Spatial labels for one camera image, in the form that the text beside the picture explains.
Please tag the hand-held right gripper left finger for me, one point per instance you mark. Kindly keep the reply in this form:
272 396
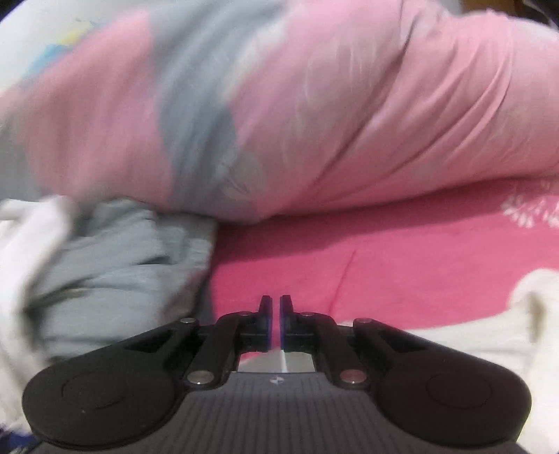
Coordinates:
264 323

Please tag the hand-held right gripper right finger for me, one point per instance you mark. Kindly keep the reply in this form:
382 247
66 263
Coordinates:
286 325

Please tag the cream garment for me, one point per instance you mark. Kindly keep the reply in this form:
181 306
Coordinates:
502 331

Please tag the white garment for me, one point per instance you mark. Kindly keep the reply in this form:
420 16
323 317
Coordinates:
22 262

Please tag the pink floral blanket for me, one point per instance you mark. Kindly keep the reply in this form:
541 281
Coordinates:
393 262

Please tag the light grey garment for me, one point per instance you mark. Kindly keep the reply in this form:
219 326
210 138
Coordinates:
122 270

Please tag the pink and grey duvet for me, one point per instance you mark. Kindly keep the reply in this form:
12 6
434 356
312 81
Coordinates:
349 109

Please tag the blue printed sheet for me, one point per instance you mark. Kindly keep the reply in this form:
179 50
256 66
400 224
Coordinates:
48 48

